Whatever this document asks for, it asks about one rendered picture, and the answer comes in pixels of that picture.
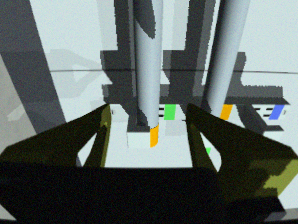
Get black wall panel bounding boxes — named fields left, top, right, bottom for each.
left=0, top=0, right=298, bottom=167

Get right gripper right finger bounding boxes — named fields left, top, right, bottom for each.
left=185, top=103, right=298, bottom=206

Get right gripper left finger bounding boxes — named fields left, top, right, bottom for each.
left=0, top=103, right=112, bottom=167

